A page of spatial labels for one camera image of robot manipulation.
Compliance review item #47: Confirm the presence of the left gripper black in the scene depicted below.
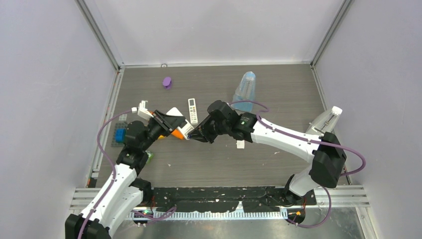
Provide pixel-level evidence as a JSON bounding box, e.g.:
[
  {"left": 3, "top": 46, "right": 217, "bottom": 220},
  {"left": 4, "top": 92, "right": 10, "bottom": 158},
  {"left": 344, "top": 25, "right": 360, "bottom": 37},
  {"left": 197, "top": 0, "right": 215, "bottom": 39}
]
[{"left": 140, "top": 110, "right": 185, "bottom": 151}]

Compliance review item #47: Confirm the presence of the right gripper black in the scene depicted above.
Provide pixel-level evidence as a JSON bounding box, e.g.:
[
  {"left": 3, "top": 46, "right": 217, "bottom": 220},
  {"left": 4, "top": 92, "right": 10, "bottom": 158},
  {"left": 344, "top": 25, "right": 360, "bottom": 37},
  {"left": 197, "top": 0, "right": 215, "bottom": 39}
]
[{"left": 189, "top": 115, "right": 230, "bottom": 144}]

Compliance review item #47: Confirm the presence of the small white remote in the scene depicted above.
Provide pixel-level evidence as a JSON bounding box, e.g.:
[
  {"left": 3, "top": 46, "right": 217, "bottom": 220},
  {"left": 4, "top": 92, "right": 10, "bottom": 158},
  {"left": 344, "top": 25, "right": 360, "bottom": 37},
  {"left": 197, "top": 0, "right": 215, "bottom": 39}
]
[{"left": 166, "top": 107, "right": 195, "bottom": 140}]

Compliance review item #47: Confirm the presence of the white remote control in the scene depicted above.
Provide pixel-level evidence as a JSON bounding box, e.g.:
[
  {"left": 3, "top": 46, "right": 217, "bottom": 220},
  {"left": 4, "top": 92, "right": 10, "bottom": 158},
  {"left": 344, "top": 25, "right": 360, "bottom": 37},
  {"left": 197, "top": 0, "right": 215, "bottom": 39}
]
[{"left": 188, "top": 98, "right": 198, "bottom": 125}]

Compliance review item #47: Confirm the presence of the small white battery cover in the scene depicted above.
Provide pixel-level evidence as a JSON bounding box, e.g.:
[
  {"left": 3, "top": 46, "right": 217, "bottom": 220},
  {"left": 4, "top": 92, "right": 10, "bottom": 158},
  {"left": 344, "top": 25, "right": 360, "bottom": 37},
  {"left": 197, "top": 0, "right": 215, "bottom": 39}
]
[{"left": 236, "top": 140, "right": 245, "bottom": 149}]

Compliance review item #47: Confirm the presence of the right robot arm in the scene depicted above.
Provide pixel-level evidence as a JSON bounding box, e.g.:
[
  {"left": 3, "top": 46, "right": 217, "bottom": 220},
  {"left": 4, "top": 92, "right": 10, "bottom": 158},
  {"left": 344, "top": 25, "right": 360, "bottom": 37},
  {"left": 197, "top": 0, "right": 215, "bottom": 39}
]
[{"left": 188, "top": 100, "right": 346, "bottom": 205}]

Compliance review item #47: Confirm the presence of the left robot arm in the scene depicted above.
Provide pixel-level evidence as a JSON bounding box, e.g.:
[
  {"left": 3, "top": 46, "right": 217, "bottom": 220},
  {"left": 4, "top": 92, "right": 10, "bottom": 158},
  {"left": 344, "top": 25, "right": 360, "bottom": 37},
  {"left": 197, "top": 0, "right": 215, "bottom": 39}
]
[{"left": 65, "top": 110, "right": 186, "bottom": 239}]

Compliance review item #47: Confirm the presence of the purple cap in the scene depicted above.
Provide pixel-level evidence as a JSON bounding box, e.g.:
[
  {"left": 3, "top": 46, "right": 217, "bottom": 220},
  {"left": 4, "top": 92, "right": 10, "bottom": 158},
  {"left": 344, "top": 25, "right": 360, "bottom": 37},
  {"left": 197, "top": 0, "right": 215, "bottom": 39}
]
[{"left": 162, "top": 77, "right": 172, "bottom": 90}]

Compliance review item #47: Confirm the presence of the green owl toy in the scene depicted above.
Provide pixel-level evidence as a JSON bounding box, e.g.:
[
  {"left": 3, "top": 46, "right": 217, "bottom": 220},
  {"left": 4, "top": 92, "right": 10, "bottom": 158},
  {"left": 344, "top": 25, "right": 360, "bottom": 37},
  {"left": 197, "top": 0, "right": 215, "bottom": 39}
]
[{"left": 146, "top": 151, "right": 154, "bottom": 164}]

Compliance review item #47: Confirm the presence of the blue lego brick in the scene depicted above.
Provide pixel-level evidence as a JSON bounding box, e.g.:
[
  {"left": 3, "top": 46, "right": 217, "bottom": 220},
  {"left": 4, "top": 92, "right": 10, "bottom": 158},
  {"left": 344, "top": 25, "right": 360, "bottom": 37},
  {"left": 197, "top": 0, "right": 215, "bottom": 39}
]
[{"left": 114, "top": 128, "right": 126, "bottom": 143}]

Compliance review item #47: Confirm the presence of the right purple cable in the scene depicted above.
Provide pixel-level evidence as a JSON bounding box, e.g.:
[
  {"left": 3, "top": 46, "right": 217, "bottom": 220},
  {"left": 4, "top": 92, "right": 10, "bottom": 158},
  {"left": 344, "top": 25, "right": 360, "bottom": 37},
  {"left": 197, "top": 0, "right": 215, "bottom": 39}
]
[{"left": 228, "top": 100, "right": 367, "bottom": 177}]

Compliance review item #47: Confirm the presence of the purple cable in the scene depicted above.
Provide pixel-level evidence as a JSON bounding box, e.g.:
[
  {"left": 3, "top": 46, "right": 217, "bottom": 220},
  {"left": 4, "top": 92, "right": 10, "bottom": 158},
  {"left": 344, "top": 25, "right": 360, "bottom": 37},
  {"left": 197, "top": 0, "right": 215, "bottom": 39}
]
[
  {"left": 228, "top": 100, "right": 367, "bottom": 177},
  {"left": 77, "top": 109, "right": 134, "bottom": 239}
]

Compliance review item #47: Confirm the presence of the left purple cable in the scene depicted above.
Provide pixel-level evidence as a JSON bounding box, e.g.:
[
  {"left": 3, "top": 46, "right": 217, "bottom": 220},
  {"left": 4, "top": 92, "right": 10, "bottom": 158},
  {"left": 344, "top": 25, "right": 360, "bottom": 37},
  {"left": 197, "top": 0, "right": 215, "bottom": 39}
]
[{"left": 77, "top": 109, "right": 134, "bottom": 239}]

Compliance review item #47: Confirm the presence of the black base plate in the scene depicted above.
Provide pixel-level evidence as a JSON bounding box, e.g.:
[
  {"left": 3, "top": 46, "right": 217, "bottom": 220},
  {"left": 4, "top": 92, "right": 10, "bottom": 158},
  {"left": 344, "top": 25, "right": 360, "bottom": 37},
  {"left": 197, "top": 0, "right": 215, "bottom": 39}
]
[{"left": 152, "top": 186, "right": 317, "bottom": 213}]

